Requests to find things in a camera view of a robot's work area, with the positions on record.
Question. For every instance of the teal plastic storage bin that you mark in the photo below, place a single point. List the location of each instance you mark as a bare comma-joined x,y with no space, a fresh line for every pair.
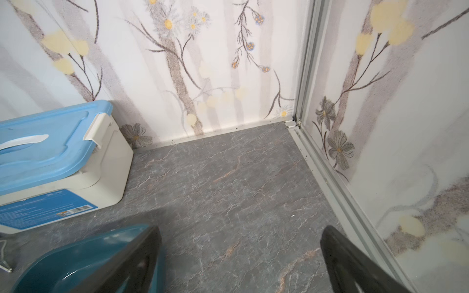
60,270

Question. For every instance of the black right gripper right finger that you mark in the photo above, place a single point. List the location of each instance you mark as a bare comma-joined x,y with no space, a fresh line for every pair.
350,270

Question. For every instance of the white storage box blue lid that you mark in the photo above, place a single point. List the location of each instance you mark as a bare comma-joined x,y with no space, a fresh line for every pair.
61,164

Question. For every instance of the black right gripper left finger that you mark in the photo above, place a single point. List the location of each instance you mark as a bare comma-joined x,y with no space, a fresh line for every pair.
137,268

